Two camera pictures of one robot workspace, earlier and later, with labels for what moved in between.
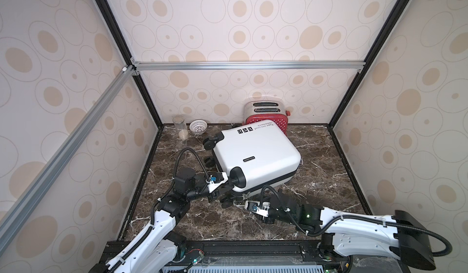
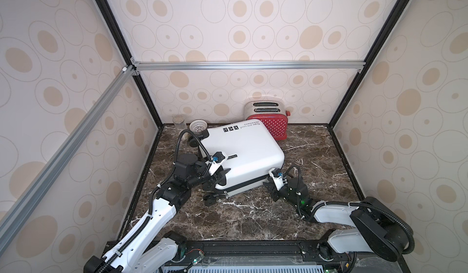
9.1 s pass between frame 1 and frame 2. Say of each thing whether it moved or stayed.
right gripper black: moved
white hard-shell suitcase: moved
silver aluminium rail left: stayed
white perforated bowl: stayed
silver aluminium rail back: stayed
